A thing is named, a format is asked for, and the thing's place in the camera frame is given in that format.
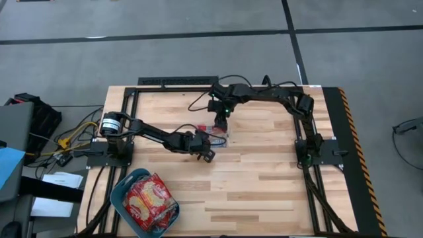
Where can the grey laptop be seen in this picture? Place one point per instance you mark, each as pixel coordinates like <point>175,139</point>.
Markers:
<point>15,139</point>

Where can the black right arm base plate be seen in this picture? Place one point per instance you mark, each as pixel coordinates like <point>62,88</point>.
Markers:
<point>333,148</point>

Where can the black desk bar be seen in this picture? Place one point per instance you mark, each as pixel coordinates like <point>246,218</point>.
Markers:
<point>49,191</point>

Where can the black floor vent grille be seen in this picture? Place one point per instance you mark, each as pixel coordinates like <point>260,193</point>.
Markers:
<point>178,80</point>

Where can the blue folder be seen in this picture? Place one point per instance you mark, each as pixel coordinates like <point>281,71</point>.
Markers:
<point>8,163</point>

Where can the white paper sheet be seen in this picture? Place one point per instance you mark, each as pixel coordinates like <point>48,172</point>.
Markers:
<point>62,180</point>
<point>51,207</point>

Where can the black panel with hazard stripes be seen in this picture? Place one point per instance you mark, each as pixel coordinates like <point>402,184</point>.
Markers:
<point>337,125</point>

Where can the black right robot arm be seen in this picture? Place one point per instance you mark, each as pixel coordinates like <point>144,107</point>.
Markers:
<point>264,94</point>

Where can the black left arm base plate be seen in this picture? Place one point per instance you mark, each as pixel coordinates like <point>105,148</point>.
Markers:
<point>96,157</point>

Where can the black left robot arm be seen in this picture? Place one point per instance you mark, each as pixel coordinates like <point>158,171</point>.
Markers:
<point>152,134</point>

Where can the teal plastic basket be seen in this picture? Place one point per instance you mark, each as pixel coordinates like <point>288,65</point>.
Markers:
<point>117,198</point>

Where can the black aluminium table frame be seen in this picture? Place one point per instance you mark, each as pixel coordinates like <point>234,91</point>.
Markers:
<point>172,89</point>

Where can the black plastic crate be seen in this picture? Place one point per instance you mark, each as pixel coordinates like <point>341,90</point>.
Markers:
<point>43,112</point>

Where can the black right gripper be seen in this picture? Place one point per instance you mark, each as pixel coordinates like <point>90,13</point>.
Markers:
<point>219,109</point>

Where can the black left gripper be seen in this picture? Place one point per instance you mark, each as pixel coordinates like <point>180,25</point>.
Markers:
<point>196,143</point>

